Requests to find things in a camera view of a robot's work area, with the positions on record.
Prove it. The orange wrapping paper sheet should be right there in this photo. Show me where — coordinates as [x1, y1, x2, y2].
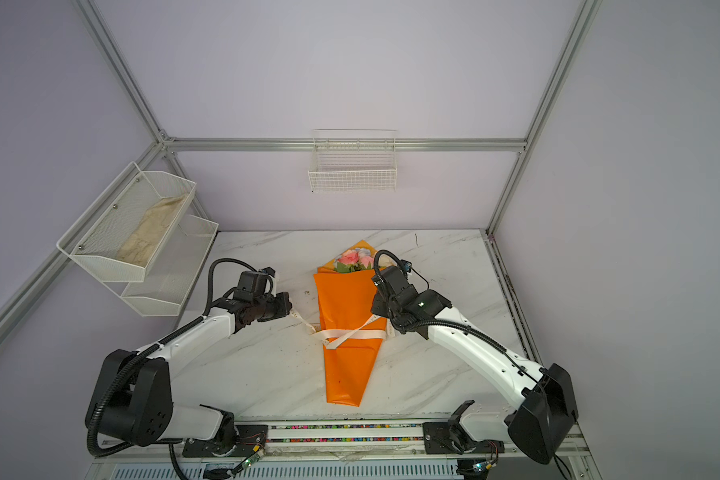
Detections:
[314, 241, 387, 407]

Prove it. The cream printed ribbon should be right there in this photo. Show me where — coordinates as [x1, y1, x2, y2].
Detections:
[290, 309, 394, 350]

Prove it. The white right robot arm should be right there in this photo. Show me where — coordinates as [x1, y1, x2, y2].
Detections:
[371, 250, 579, 464]

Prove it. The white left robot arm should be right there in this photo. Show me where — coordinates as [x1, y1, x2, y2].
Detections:
[84, 259, 292, 479]

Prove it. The lower white mesh shelf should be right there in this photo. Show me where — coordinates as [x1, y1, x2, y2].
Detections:
[120, 214, 218, 317]

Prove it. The white mesh shelf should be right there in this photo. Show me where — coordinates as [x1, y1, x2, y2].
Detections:
[56, 163, 196, 283]
[120, 214, 218, 317]

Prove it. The beige cloth glove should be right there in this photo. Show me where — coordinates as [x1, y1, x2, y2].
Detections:
[116, 195, 187, 267]

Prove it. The upper white mesh shelf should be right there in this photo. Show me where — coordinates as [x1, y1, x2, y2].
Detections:
[56, 163, 196, 283]

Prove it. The white wire wall basket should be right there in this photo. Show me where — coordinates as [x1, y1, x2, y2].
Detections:
[308, 129, 398, 194]

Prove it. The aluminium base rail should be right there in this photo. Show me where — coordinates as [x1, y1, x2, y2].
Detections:
[85, 419, 601, 479]

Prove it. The aluminium frame crossbar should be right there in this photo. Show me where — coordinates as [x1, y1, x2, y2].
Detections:
[164, 138, 527, 153]

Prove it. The aluminium frame post right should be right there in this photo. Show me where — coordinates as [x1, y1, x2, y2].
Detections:
[486, 0, 602, 241]

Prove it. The aluminium frame post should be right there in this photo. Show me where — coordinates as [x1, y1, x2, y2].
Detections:
[72, 0, 167, 144]
[486, 0, 602, 241]

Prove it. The aluminium frame post left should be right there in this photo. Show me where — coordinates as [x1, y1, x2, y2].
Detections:
[72, 0, 167, 144]

